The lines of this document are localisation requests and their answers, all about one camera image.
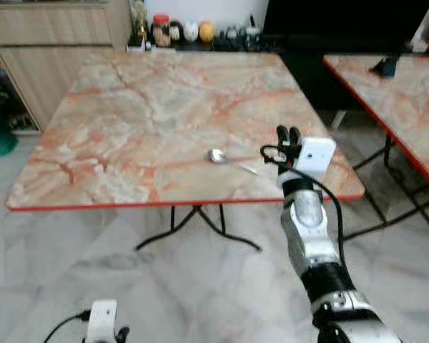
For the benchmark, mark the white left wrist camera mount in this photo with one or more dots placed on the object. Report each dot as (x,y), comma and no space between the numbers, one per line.
(102,318)

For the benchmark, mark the red lid glass jar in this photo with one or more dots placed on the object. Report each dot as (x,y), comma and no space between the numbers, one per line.
(161,32)

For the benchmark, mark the black television console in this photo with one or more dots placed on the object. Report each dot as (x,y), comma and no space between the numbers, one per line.
(343,36)

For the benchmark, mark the black metal table leg frame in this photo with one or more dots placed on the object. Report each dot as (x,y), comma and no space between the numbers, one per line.
(173,214)
(388,153)

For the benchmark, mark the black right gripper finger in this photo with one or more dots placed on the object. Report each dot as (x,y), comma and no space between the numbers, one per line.
(294,136)
(282,136)

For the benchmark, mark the light wooden cabinet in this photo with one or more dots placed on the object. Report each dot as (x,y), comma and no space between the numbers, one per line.
(50,64)

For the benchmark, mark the small black holder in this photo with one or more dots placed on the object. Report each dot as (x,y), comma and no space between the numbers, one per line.
(385,66)

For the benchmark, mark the white round figurine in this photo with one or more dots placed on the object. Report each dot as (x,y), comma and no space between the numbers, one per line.
(191,31)

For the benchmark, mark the silver metal spoon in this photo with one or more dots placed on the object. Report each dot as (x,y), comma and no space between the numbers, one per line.
(217,155)

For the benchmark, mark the orange round ornament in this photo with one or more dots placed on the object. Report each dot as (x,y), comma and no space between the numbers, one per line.
(206,31)

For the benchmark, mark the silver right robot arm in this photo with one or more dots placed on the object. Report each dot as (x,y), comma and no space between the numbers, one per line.
(311,236)

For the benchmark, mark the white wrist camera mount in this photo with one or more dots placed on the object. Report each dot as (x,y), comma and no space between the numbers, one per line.
(316,156)
(102,318)

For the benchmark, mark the dark small ornaments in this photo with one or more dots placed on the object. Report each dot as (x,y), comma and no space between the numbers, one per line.
(239,37)

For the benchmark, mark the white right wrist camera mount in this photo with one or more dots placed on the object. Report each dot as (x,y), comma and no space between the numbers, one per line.
(316,156)

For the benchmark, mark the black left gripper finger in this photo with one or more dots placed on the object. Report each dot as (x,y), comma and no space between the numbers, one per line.
(121,335)

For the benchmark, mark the dark small figurine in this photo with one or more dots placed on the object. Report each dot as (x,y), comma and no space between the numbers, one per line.
(176,32)

